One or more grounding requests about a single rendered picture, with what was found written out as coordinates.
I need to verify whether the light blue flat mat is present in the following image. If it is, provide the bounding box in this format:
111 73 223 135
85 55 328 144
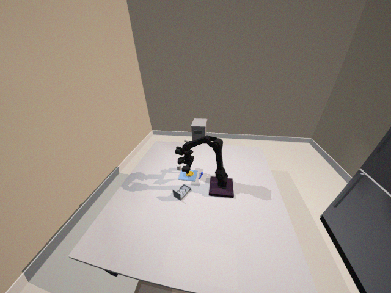
178 170 197 181

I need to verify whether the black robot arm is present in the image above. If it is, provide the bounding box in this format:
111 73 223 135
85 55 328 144
175 135 228 189

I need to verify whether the grey dish rack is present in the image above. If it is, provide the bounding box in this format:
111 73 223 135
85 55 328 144
172 184 191 201

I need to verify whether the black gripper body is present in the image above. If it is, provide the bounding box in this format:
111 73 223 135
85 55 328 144
181 156 194 172

